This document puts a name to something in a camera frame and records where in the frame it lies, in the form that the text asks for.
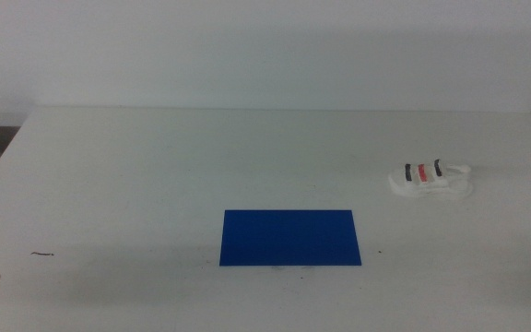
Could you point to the blue rectangular mat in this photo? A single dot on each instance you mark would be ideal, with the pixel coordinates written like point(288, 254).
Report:
point(290, 237)

